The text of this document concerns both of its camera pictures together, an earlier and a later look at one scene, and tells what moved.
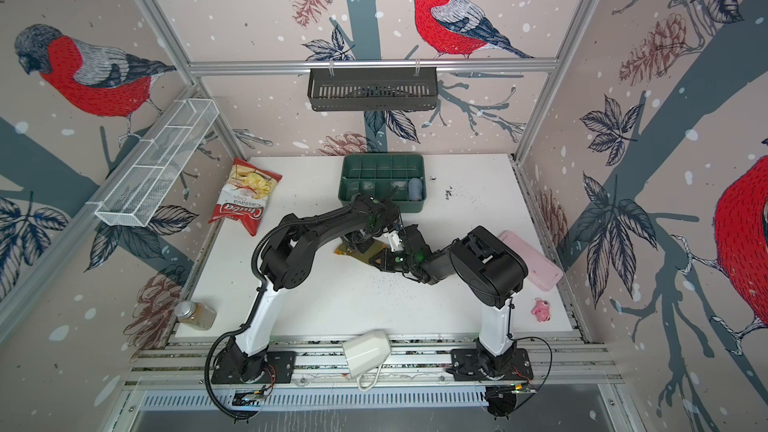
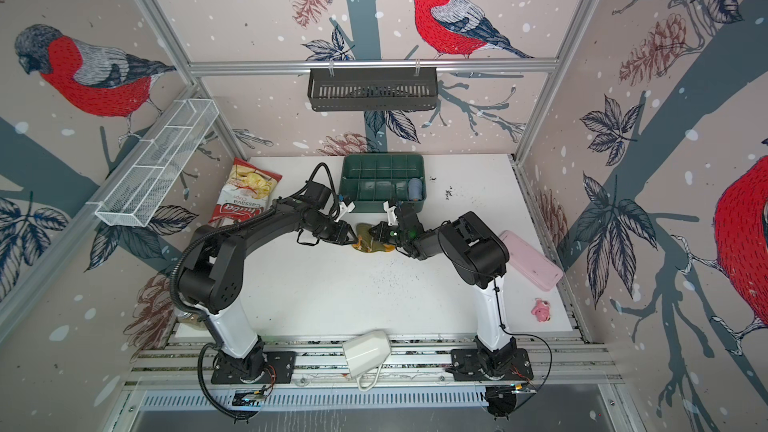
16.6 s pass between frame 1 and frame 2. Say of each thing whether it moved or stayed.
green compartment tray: stayed
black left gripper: moved
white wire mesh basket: stayed
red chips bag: stayed
